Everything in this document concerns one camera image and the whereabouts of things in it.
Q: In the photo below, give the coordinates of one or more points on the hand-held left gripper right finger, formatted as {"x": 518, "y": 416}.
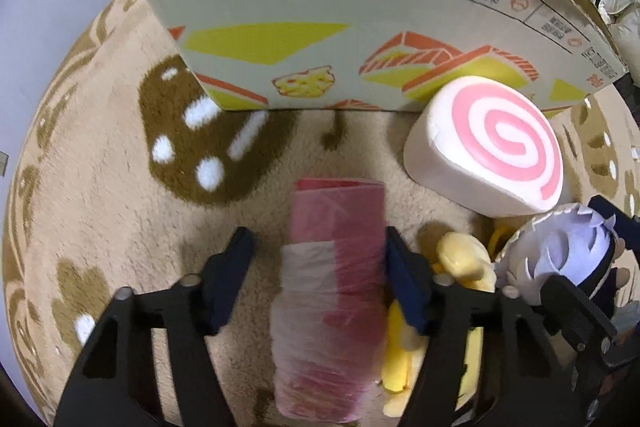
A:
{"x": 406, "y": 279}

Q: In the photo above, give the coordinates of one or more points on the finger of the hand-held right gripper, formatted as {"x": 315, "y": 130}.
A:
{"x": 607, "y": 213}
{"x": 575, "y": 317}

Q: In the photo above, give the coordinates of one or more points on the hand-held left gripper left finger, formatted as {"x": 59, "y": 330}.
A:
{"x": 234, "y": 274}

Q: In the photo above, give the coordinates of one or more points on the white-haired plush doll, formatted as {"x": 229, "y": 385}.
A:
{"x": 550, "y": 247}

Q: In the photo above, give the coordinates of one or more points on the pink white plastic-wrapped soft pack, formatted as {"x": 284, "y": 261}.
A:
{"x": 330, "y": 287}

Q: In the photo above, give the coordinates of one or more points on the yellow plush toy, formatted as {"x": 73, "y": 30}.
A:
{"x": 465, "y": 257}

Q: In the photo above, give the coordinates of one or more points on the pink spiral white plush cushion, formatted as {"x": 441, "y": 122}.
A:
{"x": 495, "y": 142}

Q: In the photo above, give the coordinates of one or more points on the beige brown patterned rug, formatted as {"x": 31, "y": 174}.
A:
{"x": 100, "y": 207}

